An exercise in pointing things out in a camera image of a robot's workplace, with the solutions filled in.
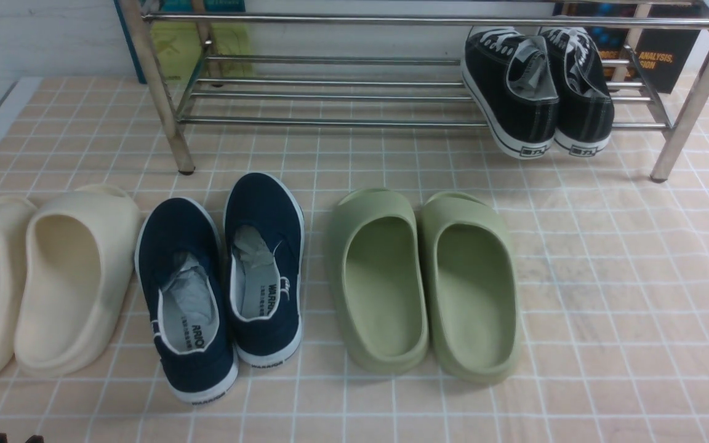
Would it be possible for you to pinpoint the navy slip-on shoe right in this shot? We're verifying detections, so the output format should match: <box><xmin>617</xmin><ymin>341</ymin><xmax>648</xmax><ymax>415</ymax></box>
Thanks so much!
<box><xmin>223</xmin><ymin>173</ymin><xmax>305</xmax><ymax>369</ymax></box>

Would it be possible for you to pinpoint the navy slip-on shoe left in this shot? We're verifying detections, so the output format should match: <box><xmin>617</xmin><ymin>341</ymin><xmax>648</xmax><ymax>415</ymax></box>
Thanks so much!
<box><xmin>134</xmin><ymin>197</ymin><xmax>239</xmax><ymax>405</ymax></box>

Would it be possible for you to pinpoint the green foam slipper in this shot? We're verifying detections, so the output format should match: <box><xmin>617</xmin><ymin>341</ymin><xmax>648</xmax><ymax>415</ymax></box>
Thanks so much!
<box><xmin>419</xmin><ymin>191</ymin><xmax>521</xmax><ymax>385</ymax></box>
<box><xmin>324</xmin><ymin>188</ymin><xmax>430</xmax><ymax>375</ymax></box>

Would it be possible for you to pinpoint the black canvas sneaker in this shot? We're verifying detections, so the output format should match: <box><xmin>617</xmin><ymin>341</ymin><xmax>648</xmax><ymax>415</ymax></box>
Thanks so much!
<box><xmin>461</xmin><ymin>27</ymin><xmax>560</xmax><ymax>160</ymax></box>
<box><xmin>539</xmin><ymin>27</ymin><xmax>614</xmax><ymax>158</ymax></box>

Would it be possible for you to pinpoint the silver metal shoe rack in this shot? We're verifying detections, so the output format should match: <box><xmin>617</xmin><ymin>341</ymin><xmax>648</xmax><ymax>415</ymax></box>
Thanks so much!
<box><xmin>118</xmin><ymin>1</ymin><xmax>709</xmax><ymax>183</ymax></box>

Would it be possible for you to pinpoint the navy slip-on shoe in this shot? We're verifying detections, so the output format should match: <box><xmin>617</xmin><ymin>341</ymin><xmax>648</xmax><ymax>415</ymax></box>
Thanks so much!
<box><xmin>134</xmin><ymin>197</ymin><xmax>239</xmax><ymax>405</ymax></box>
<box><xmin>223</xmin><ymin>173</ymin><xmax>305</xmax><ymax>369</ymax></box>

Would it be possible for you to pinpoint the teal and yellow book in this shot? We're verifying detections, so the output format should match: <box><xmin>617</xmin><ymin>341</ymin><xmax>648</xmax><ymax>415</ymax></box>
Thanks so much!
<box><xmin>113</xmin><ymin>1</ymin><xmax>253</xmax><ymax>84</ymax></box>

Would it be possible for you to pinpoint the green foam slipper left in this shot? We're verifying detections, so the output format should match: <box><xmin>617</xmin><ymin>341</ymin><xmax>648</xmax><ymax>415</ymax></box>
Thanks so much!
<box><xmin>324</xmin><ymin>188</ymin><xmax>430</xmax><ymax>375</ymax></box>

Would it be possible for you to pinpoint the black image processing book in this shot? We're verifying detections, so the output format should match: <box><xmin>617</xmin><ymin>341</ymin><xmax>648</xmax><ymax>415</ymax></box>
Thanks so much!
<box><xmin>553</xmin><ymin>2</ymin><xmax>700</xmax><ymax>94</ymax></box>

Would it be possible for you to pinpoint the green foam slipper right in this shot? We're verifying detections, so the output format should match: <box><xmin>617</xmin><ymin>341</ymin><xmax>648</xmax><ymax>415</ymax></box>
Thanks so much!
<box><xmin>419</xmin><ymin>191</ymin><xmax>521</xmax><ymax>385</ymax></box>

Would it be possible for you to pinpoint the dark object bottom edge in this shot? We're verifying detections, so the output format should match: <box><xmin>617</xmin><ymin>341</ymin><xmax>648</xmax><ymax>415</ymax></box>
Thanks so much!
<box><xmin>0</xmin><ymin>433</ymin><xmax>45</xmax><ymax>443</ymax></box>

